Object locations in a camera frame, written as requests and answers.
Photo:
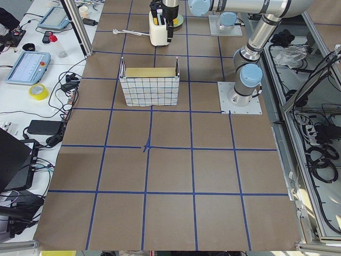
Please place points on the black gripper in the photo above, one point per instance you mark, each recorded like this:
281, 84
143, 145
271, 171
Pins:
171, 12

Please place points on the white toaster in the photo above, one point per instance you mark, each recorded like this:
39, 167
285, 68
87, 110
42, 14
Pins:
158, 33

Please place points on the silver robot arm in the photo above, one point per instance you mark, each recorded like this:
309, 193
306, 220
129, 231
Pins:
163, 18
249, 74

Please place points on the light green plate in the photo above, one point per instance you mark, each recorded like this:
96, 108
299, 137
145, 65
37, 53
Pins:
177, 22

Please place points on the white paper cup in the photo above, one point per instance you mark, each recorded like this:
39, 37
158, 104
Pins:
84, 12

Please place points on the red capped squeeze bottle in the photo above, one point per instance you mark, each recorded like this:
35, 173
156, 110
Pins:
60, 51

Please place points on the blue teach pendant far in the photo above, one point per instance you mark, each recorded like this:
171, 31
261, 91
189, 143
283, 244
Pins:
55, 19

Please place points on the blue teach pendant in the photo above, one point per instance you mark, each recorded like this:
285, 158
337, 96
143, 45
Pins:
55, 19
29, 68

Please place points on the yellow tape roll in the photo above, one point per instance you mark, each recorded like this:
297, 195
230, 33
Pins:
38, 92

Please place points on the blue teach pendant near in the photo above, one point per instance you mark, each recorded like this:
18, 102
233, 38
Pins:
29, 68

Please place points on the black power adapter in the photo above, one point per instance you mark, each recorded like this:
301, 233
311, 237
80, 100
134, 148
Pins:
42, 127

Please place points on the black laptop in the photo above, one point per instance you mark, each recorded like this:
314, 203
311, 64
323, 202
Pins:
18, 158

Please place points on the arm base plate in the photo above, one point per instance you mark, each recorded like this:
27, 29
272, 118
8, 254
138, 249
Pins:
224, 24
233, 103

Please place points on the wire basket with wooden shelf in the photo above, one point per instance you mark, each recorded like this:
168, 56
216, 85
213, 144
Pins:
152, 86

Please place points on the aluminium frame post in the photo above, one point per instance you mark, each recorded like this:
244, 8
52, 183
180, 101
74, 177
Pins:
75, 19

